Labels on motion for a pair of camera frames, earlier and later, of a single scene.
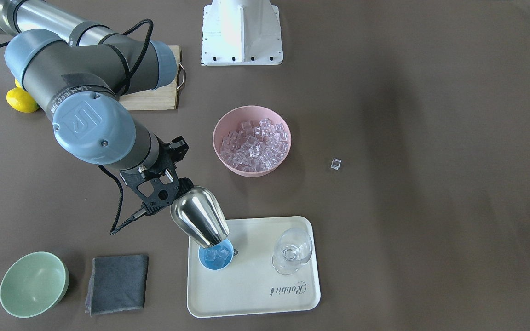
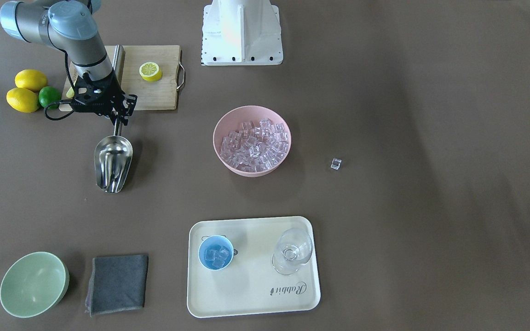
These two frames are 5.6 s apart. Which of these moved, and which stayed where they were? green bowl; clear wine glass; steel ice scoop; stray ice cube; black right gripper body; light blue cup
Moved: black right gripper body; steel ice scoop
Stayed: stray ice cube; green bowl; clear wine glass; light blue cup
